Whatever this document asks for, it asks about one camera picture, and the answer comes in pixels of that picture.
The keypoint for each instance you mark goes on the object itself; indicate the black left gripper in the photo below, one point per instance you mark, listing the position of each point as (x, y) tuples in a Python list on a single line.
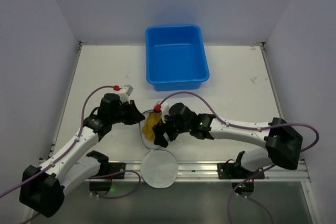
[(128, 113)]

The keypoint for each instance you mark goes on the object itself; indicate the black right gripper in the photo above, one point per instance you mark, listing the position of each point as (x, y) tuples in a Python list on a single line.
[(165, 128)]

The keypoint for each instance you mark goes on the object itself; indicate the yellow bra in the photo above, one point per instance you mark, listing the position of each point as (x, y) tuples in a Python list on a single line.
[(151, 120)]

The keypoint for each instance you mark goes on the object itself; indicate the white mesh laundry bag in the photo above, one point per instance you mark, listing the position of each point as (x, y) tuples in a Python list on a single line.
[(159, 167)]

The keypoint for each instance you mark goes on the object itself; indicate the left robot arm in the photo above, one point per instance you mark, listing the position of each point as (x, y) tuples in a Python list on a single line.
[(45, 187)]

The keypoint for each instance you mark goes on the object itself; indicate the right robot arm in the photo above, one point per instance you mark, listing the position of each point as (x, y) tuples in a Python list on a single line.
[(277, 142)]

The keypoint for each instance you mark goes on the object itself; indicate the blue plastic bin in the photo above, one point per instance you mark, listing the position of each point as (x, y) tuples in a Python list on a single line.
[(175, 57)]

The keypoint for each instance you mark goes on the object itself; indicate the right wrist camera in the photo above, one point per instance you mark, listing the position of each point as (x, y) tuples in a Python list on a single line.
[(162, 109)]

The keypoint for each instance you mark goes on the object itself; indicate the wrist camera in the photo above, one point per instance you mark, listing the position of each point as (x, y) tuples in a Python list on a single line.
[(162, 109), (123, 92)]

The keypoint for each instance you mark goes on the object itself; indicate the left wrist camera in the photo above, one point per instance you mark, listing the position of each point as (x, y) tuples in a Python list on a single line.
[(123, 92)]

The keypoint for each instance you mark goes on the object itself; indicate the aluminium mounting rail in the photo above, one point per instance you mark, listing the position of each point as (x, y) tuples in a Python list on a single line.
[(206, 171)]

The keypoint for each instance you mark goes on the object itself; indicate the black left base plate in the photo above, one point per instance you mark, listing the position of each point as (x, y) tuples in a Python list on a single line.
[(115, 167)]

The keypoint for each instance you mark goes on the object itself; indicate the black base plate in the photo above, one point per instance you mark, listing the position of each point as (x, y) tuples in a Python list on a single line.
[(115, 167), (229, 170)]

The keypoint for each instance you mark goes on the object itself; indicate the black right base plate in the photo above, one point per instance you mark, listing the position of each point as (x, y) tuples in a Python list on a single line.
[(229, 170)]

